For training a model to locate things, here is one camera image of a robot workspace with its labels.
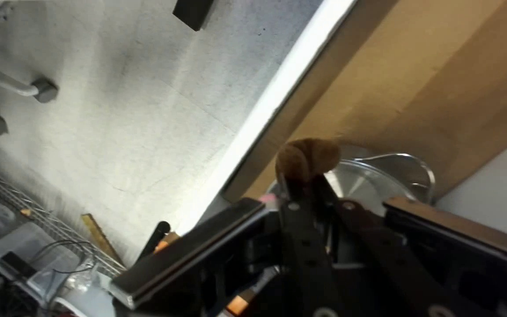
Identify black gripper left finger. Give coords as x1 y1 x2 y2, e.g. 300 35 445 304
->
109 197 267 309

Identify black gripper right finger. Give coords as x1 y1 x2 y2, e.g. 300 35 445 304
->
383 197 507 260

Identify brown white plush toy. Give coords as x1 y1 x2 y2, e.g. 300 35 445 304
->
274 137 341 193

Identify steel pot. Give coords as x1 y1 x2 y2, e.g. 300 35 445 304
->
308 153 436 213

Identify wooden counter cabinet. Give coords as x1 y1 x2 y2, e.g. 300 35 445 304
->
221 0 507 198

